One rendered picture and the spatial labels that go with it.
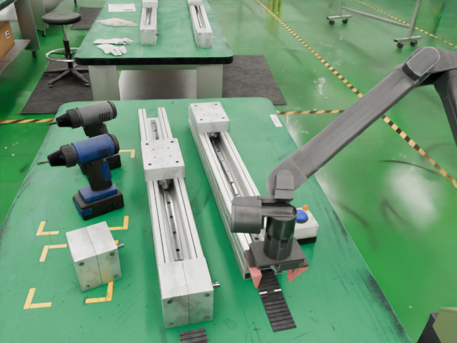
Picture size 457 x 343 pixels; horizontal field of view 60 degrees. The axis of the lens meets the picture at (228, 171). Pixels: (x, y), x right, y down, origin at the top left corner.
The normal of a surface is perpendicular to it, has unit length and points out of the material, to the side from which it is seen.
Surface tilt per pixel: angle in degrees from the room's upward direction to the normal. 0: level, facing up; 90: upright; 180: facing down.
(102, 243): 0
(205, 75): 90
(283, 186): 45
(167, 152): 0
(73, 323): 0
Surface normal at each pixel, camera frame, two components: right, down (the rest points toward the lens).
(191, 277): 0.04, -0.83
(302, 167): 0.04, -0.17
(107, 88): 0.14, 0.55
